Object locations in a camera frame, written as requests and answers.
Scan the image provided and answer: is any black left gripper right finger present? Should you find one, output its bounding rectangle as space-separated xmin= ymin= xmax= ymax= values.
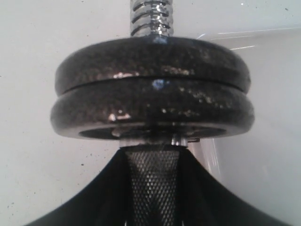
xmin=179 ymin=150 xmax=286 ymax=226

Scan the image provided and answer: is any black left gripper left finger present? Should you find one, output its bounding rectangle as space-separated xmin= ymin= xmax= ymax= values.
xmin=29 ymin=149 xmax=135 ymax=226

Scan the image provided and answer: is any chrome dumbbell bar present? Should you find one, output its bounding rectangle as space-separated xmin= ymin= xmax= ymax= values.
xmin=120 ymin=0 xmax=188 ymax=226

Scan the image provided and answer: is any black weight plate end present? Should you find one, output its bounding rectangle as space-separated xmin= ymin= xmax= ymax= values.
xmin=50 ymin=79 xmax=255 ymax=141

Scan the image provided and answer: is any black weight plate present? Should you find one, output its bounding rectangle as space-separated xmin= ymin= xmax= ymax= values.
xmin=55 ymin=35 xmax=251 ymax=95

